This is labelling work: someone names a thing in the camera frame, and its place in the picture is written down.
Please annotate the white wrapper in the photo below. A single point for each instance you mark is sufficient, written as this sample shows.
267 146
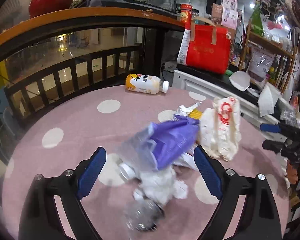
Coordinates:
185 111

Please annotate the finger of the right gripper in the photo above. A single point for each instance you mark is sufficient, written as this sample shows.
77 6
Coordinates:
281 128
276 146

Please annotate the red insulated tote bag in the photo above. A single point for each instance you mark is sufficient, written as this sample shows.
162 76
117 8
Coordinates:
209 46

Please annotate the purple plastic bag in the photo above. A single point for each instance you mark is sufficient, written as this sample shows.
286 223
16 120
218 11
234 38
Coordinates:
158 145

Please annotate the clear plastic bottle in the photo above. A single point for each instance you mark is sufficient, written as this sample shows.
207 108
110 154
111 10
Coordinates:
143 215

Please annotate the crumpled white tissue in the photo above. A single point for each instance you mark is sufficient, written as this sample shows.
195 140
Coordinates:
160 186

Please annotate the right hand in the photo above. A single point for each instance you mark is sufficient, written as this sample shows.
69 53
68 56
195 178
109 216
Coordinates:
291 173

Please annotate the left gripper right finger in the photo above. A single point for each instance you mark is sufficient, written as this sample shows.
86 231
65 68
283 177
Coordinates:
259 218

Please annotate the wooden railing with balusters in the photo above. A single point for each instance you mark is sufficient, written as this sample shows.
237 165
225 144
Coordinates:
49 59

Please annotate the pink polka dot tablecloth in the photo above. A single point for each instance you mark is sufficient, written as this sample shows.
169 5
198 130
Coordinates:
107 118

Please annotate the wooden shelf rack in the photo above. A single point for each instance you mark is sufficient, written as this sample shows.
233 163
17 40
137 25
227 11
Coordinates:
283 73

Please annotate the white paper bowl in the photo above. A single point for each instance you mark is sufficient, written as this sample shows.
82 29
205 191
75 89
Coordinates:
240 80

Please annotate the red snack canister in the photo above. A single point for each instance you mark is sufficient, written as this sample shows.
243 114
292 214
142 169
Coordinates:
186 15

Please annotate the white red plastic bag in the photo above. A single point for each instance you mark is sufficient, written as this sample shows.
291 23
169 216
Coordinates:
219 128

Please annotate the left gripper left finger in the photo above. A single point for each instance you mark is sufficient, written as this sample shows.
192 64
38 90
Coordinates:
40 219

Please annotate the yellow foam fruit net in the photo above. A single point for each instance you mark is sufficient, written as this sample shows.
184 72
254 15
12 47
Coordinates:
196 114

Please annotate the orange juice bottle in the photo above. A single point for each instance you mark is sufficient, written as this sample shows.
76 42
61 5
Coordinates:
146 84

